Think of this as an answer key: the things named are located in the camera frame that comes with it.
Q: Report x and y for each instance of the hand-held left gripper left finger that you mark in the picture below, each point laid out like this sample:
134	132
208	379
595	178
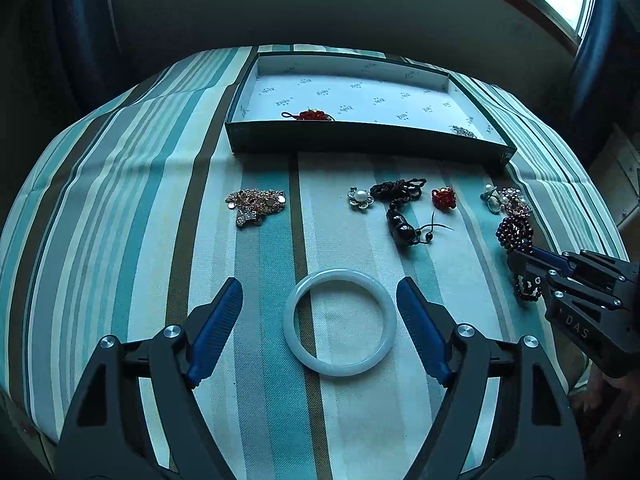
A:
215	332

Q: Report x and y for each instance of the blue curtain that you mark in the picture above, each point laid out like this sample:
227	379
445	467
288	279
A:
600	60
85	35

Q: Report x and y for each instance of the wooden furniture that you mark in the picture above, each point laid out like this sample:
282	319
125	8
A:
620	175

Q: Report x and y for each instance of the small silver jewelry piece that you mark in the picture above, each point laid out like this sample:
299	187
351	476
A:
463	131

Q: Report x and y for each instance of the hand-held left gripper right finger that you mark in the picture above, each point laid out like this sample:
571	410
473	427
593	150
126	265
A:
420	332

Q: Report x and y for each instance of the white jade bangle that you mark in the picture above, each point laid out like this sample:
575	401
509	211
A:
290	320

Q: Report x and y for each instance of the green box with white lining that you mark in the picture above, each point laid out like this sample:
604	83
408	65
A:
360	95

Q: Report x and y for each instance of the small red knot charm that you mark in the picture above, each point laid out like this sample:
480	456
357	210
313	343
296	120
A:
444	198

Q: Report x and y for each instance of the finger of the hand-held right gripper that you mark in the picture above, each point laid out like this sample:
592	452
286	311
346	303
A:
525	263
547	256

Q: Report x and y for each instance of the striped teal tablecloth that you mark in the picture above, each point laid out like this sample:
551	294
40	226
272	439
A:
125	210

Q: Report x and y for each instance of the silver pearl flower brooch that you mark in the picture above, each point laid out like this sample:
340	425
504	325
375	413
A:
360	199

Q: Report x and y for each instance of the rose gold pearl brooch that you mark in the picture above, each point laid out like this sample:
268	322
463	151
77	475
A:
512	200

